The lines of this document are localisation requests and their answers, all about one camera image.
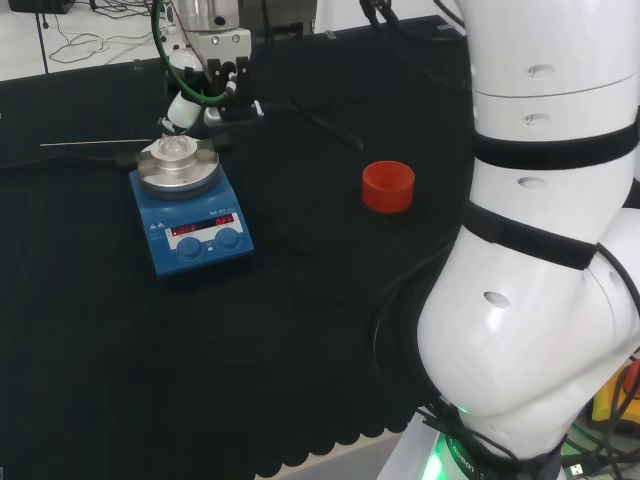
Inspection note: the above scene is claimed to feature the black floor cable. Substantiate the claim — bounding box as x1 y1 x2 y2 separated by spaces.
37 0 169 66

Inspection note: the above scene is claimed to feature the thin glass rod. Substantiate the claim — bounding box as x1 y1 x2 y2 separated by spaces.
39 139 154 148

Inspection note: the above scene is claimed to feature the yellow stop button box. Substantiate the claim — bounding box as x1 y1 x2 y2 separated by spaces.
591 357 640 432

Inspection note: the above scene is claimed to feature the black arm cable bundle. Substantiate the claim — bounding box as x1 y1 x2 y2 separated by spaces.
368 239 534 474

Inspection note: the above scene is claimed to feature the black heater power cable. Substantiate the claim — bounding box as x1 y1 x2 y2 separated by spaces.
0 149 139 171

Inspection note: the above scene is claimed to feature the black bench cloth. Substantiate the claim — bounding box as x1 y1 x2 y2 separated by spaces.
0 14 484 480

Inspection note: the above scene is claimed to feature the black box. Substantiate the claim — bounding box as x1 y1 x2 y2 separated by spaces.
7 0 76 15

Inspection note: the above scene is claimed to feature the red ribbed plastic cap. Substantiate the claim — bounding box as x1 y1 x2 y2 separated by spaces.
361 160 417 215

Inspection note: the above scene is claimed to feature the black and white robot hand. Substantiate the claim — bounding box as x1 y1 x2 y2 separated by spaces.
158 28 254 136

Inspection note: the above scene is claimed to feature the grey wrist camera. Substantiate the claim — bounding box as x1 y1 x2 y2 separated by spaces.
201 99 265 127

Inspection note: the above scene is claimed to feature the heater with blue base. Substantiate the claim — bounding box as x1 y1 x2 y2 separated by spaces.
128 138 256 280

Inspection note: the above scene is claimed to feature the clear glass vessel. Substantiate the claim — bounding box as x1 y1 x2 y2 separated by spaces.
158 134 195 157

